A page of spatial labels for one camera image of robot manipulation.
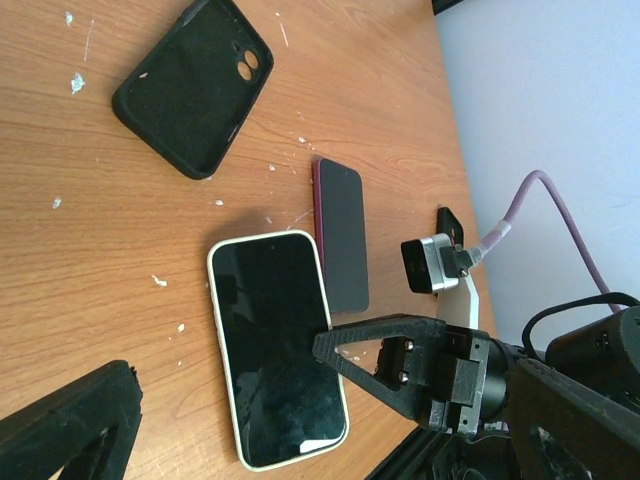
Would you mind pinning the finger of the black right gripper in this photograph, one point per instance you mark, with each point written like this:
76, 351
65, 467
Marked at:
405, 372

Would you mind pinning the red-edged black phone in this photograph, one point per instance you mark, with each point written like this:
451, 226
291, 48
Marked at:
340, 233

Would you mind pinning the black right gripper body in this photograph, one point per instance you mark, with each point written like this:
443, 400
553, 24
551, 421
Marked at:
467, 393

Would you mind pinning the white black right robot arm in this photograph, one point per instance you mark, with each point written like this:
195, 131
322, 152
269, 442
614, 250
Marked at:
603, 356

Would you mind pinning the white clear phone case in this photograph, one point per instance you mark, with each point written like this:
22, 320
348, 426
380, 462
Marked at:
215, 300

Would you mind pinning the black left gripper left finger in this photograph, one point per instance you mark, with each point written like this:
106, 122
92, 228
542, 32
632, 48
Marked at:
84, 430

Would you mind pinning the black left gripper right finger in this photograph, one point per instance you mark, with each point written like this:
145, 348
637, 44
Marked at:
598, 432

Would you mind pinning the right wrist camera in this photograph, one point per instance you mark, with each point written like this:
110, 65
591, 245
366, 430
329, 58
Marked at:
435, 264

